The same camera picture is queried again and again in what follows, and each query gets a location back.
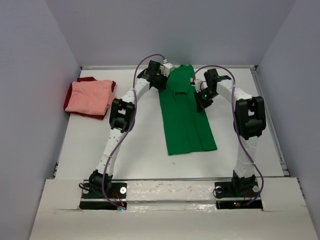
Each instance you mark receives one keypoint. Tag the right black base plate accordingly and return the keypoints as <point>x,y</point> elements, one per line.
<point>228,199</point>

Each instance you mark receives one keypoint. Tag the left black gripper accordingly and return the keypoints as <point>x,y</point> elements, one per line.
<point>162,86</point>

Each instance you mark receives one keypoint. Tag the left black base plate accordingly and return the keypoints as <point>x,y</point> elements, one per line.
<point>93,199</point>

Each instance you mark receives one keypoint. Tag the pink folded t shirt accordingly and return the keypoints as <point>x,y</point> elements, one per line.
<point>90,96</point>

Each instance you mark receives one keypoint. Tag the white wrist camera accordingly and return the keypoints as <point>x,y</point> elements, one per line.
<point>166,69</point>
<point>198,84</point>

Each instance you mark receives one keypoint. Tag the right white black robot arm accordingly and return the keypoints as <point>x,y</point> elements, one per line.
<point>249,122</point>

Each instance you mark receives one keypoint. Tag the white foam front board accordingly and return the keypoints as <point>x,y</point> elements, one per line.
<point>173,210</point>

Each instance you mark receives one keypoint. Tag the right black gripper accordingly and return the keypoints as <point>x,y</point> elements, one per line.
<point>201,104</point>

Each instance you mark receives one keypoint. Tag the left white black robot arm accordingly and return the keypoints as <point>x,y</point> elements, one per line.
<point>122,119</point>

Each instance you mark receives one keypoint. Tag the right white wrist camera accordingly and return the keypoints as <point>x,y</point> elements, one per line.
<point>198,84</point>

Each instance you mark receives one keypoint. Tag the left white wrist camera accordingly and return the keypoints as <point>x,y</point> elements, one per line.
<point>166,69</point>

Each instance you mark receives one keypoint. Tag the green t shirt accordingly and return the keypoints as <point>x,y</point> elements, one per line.
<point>186,130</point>

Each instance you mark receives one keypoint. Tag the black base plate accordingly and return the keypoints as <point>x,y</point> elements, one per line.
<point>93,199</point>
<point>228,199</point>

